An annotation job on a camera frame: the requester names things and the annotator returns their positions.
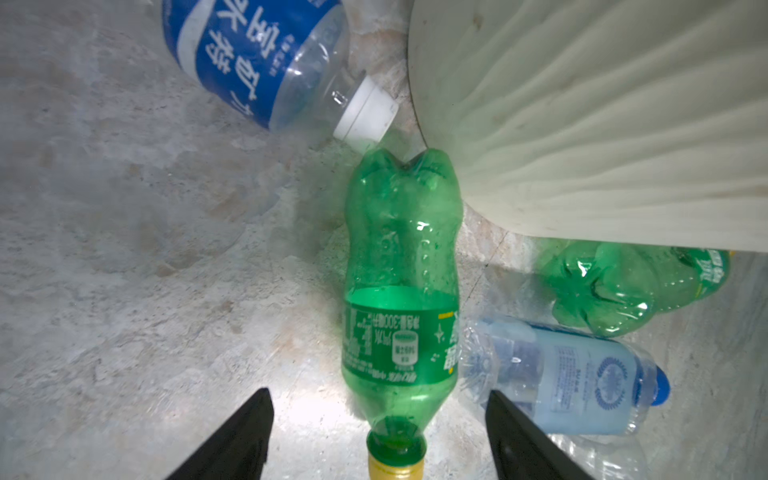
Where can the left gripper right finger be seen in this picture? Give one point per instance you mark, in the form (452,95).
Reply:
(521,451)

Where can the cream ribbed waste bin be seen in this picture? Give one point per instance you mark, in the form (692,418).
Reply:
(628,121)

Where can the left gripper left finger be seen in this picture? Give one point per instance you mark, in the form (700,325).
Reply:
(238,449)

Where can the green soda bottle upper left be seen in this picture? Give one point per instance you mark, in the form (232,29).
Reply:
(401,327)

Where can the green soda bottle by bin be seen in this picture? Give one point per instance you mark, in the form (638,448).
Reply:
(613,289)

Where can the clear bottle blue label white cap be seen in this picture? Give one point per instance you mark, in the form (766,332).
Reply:
(281,64)

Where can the clear bottle pale blue label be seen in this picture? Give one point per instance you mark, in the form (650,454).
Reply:
(565,381)

